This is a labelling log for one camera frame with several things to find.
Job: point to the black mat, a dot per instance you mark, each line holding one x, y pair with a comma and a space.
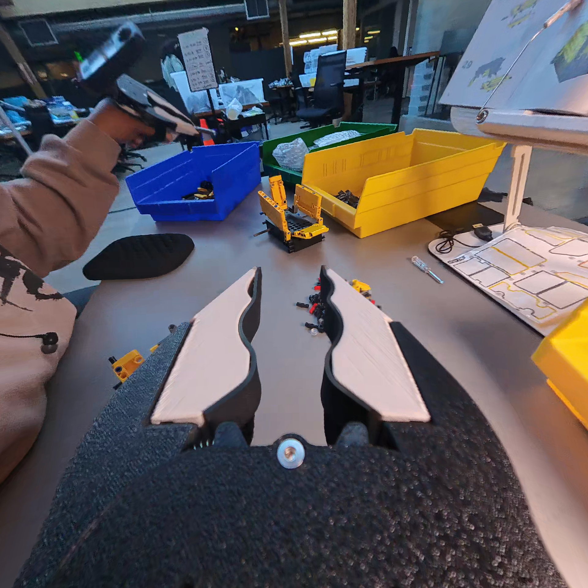
459, 216

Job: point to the instruction booklet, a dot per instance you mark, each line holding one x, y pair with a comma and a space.
505, 55

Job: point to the black wrist rest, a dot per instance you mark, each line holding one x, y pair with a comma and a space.
138, 257

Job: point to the bubble wrap sheet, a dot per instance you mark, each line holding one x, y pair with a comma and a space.
337, 138

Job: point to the person's left hand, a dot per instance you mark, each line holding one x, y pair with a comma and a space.
115, 128

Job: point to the pile of small building pieces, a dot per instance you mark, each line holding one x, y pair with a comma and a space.
314, 298

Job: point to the yellow and black robot model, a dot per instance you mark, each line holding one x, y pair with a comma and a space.
294, 229

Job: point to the person's left forearm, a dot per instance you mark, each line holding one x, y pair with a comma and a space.
59, 197

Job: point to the sticker sheet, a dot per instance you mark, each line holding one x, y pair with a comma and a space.
528, 275

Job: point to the blue storage bin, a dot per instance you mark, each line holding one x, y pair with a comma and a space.
160, 202

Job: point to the heap of black yellow pieces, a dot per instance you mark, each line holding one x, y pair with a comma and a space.
200, 192

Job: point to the crumpled clear plastic bag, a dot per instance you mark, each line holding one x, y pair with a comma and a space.
290, 154

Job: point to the white sign board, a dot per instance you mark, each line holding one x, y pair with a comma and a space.
197, 59

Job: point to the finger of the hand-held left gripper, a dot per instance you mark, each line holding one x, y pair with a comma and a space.
172, 115

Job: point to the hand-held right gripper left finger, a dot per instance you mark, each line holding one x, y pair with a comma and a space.
206, 358

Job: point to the grey connector with blue pin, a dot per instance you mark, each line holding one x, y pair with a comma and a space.
206, 131

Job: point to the green storage bin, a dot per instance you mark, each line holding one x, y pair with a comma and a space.
275, 178

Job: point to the orange traffic cone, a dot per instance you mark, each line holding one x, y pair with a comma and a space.
206, 135

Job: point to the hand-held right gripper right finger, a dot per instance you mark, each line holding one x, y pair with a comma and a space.
372, 358

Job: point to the black office chair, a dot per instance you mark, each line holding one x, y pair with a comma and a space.
326, 82

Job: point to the yellow storage bin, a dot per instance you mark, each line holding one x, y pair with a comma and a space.
413, 197
565, 363

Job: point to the wooden background desk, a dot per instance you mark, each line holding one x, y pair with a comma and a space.
390, 62

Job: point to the heap of black building pieces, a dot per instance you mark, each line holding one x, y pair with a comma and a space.
347, 198

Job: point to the yellow beam assembly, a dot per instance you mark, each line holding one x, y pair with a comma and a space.
128, 363

